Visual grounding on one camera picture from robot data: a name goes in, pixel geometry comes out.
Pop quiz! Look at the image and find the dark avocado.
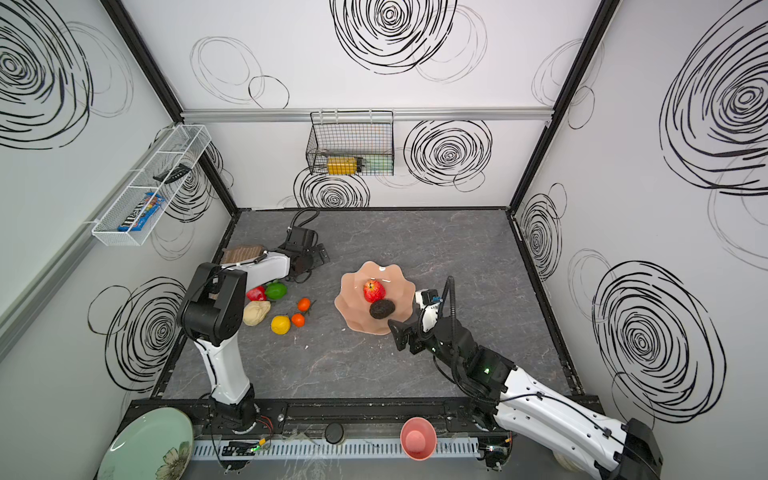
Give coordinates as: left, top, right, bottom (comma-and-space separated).
369, 298, 396, 320

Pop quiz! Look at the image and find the red crinkled fruit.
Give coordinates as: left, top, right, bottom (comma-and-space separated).
363, 279, 387, 303

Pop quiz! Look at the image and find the green lime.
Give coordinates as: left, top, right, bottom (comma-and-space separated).
265, 281, 287, 301

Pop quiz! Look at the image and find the pink wavy fruit bowl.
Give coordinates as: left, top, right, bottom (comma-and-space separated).
334, 261, 416, 336

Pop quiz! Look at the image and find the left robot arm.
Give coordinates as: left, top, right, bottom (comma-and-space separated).
176, 226, 329, 434

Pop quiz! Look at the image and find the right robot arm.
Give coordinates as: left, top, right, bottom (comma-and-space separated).
388, 317, 663, 479

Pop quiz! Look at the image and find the small yellow fruit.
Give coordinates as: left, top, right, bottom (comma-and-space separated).
270, 315, 292, 335

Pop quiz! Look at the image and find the beige pale fruit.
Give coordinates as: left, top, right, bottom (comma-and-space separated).
243, 300, 271, 326

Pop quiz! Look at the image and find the orange tangerine upper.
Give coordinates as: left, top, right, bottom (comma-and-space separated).
297, 298, 311, 312

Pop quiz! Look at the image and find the orange tangerine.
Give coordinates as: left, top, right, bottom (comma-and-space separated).
291, 313, 306, 328
297, 298, 311, 312

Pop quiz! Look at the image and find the red green apple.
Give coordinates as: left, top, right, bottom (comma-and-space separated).
246, 286, 268, 302

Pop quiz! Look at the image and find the brown woven mat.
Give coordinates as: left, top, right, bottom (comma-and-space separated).
221, 245, 266, 265

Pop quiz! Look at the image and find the orange tangerine lower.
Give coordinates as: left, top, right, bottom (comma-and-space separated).
291, 313, 306, 328

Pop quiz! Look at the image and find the yellow bottle in basket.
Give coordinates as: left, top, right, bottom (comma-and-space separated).
327, 157, 362, 175

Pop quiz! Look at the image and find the pink cup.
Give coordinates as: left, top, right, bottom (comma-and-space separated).
400, 417, 438, 461

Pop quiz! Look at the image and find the green item in basket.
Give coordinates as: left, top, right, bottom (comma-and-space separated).
360, 154, 394, 176

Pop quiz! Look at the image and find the black round knob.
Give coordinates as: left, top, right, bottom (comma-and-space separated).
324, 422, 345, 445

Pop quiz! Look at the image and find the black remote control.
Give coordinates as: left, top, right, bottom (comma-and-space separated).
153, 163, 191, 185

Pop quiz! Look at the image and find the blue candy packet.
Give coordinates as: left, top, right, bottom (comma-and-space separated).
117, 192, 165, 232

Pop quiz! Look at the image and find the green floral plate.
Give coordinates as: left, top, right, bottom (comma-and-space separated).
96, 407, 194, 480

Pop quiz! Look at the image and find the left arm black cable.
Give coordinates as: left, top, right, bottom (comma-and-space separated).
289, 208, 322, 232

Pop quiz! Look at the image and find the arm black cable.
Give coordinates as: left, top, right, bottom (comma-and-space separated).
440, 275, 457, 337
289, 208, 322, 232

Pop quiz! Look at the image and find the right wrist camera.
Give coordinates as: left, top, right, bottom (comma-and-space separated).
414, 289, 442, 334

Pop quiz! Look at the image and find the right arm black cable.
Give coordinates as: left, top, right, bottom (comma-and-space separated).
440, 275, 457, 337

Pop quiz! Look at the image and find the white slotted cable duct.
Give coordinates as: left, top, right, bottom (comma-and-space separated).
190, 436, 481, 462

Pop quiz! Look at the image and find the black wire basket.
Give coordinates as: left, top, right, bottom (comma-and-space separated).
305, 119, 395, 175

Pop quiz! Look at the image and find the aluminium wall rail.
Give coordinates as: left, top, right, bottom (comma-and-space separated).
181, 106, 554, 123

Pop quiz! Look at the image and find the white wire shelf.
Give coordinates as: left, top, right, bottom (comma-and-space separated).
91, 124, 211, 247

